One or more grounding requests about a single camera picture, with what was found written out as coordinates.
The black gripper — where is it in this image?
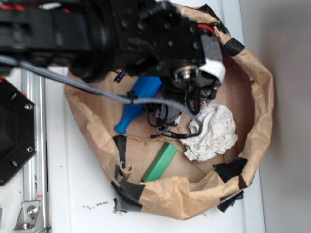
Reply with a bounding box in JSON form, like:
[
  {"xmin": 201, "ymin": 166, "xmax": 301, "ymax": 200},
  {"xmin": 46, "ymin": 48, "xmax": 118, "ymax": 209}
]
[{"xmin": 114, "ymin": 0, "xmax": 224, "ymax": 101}]

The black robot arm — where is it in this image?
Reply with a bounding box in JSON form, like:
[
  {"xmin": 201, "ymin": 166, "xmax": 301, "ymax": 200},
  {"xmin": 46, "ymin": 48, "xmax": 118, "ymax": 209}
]
[{"xmin": 0, "ymin": 0, "xmax": 225, "ymax": 100}]

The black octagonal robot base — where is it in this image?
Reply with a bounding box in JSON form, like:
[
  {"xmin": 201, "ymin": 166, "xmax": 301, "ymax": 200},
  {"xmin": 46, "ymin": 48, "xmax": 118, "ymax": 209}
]
[{"xmin": 0, "ymin": 77, "xmax": 36, "ymax": 186}]

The blue plastic bottle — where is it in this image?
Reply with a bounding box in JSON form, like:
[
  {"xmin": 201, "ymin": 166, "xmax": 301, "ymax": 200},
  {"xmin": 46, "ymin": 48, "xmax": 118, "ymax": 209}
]
[{"xmin": 115, "ymin": 76, "xmax": 162, "ymax": 134}]

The crumpled white paper ball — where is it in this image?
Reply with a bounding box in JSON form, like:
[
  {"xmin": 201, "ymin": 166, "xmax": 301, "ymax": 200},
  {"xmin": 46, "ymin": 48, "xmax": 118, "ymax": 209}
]
[{"xmin": 181, "ymin": 104, "xmax": 238, "ymax": 162}]

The green rectangular block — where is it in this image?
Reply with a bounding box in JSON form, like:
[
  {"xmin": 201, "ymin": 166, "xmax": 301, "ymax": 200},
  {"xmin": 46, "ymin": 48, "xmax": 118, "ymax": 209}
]
[{"xmin": 142, "ymin": 142, "xmax": 178, "ymax": 182}]

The brown paper bag bin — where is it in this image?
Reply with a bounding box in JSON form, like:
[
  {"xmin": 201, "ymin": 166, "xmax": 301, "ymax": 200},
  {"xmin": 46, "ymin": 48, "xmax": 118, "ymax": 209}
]
[{"xmin": 65, "ymin": 5, "xmax": 274, "ymax": 220}]

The white plastic lid tray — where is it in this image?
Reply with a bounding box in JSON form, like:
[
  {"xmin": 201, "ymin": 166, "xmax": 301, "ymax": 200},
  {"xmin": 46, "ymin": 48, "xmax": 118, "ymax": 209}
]
[{"xmin": 43, "ymin": 0, "xmax": 267, "ymax": 233}]

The aluminium extrusion rail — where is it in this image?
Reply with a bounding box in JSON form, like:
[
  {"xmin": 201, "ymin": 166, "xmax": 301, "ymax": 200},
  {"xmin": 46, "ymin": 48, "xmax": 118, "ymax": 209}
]
[{"xmin": 21, "ymin": 70, "xmax": 50, "ymax": 233}]

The grey braided cable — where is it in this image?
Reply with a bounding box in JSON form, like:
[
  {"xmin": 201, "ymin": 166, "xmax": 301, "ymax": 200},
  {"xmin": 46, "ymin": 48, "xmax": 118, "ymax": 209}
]
[{"xmin": 0, "ymin": 54, "xmax": 202, "ymax": 136}]

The metal corner bracket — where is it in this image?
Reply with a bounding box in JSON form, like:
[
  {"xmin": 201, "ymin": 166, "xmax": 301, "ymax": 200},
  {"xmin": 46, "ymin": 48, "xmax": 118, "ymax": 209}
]
[{"xmin": 12, "ymin": 200, "xmax": 45, "ymax": 233}]

